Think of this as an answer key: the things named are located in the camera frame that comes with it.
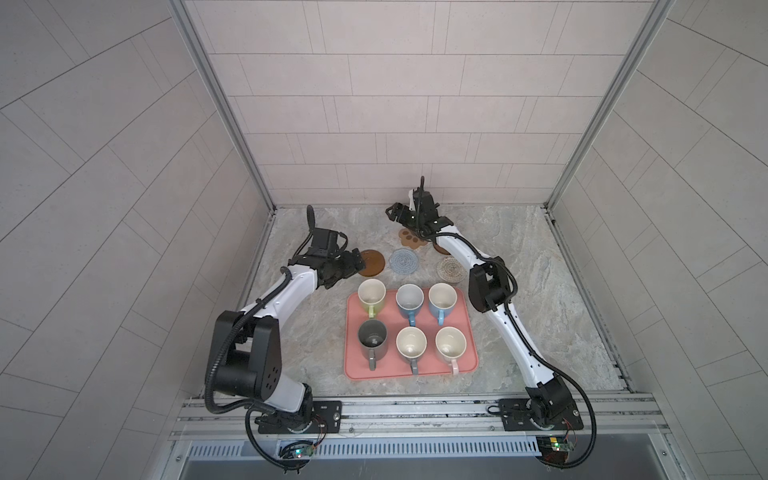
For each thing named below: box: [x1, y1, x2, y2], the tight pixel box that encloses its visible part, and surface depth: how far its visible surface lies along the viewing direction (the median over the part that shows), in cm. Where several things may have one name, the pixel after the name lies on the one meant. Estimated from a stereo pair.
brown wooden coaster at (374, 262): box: [358, 249, 385, 277], surface depth 101 cm
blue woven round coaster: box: [389, 248, 419, 275], surface depth 103 cm
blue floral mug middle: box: [395, 283, 425, 327], surface depth 84 cm
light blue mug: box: [428, 282, 458, 326], surface depth 84 cm
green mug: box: [357, 278, 387, 319], surface depth 86 cm
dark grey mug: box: [358, 319, 389, 371], surface depth 76 cm
